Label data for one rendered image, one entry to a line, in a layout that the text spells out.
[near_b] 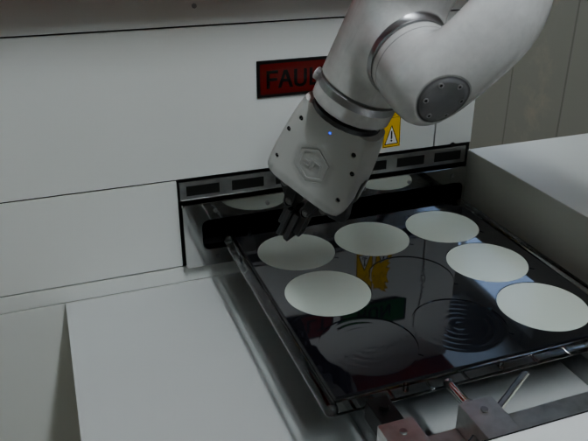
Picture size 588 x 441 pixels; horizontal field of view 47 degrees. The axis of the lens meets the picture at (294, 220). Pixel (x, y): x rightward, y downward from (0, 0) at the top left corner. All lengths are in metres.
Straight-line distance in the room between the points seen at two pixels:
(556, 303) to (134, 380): 0.49
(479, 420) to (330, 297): 0.24
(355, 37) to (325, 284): 0.31
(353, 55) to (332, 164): 0.12
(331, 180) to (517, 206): 0.37
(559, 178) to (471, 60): 0.46
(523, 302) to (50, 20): 0.62
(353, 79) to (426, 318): 0.28
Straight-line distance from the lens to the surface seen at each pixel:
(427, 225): 0.97
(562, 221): 0.93
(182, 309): 0.92
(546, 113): 3.44
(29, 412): 1.07
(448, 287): 0.83
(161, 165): 0.90
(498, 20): 0.57
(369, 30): 0.62
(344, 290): 0.80
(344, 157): 0.68
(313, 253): 0.88
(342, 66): 0.65
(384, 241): 0.92
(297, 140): 0.71
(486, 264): 0.89
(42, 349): 1.01
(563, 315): 0.81
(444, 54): 0.57
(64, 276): 0.95
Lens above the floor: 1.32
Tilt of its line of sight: 26 degrees down
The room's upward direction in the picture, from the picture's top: straight up
